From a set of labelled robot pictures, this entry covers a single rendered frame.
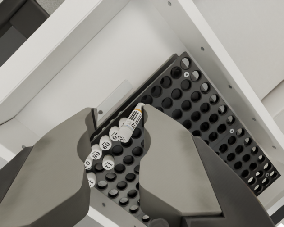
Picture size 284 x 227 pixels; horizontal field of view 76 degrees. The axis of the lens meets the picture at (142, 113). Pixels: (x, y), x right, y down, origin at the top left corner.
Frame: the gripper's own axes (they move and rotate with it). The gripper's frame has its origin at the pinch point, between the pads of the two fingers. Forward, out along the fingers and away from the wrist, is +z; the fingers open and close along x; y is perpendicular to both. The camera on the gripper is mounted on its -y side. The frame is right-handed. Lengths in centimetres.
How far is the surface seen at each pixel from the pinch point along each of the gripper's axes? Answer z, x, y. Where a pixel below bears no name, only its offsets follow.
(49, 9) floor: 98, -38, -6
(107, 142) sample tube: 3.7, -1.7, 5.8
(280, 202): 9.7, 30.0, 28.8
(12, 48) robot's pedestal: 60, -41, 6
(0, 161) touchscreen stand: 70, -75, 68
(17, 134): 7.3, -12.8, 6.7
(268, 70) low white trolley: 23.1, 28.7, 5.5
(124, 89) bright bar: 11.3, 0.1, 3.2
